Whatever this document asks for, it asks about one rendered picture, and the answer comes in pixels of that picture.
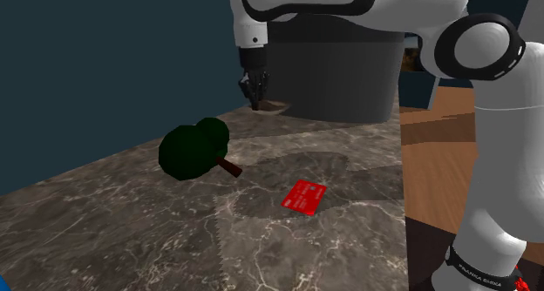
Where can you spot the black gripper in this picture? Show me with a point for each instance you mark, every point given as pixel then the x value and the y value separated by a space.
pixel 253 60

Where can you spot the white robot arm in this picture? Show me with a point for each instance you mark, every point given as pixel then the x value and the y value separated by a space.
pixel 501 167

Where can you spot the large dark grey round bin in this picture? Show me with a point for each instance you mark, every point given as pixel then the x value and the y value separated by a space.
pixel 335 77

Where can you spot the dark green toy tree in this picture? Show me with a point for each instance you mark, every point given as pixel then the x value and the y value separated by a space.
pixel 187 152

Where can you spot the red card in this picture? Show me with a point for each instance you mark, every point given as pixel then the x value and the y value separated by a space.
pixel 304 197

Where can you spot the dark robot stand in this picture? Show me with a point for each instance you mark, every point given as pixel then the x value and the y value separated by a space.
pixel 429 252

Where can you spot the blue object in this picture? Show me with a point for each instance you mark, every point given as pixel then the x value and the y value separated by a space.
pixel 3 285

